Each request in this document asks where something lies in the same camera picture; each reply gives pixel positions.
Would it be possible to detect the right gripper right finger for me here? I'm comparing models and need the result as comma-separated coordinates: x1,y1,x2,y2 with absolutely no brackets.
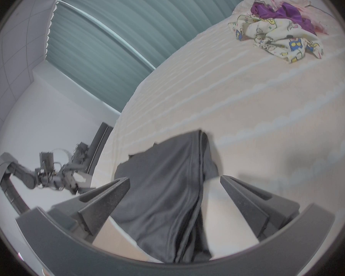
220,175,301,238

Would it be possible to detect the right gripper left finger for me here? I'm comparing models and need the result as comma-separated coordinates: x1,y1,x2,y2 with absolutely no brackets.
49,177,131,243

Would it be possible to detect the black T-shirt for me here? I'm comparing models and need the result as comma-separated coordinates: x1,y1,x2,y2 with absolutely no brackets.
112,129,219,264

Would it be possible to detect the bed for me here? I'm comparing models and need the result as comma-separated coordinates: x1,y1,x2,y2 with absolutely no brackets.
90,0,345,262

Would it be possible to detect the blue-green curtain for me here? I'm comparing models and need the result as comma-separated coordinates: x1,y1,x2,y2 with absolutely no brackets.
45,2,156,113
58,0,245,69

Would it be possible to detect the white printed garment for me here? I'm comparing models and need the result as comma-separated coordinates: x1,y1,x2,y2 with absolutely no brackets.
228,13,324,64

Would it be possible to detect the purple satin garment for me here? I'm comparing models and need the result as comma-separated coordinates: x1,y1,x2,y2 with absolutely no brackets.
250,0,317,36

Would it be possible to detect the pink garment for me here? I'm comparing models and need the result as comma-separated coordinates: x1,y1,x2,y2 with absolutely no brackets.
270,0,329,36

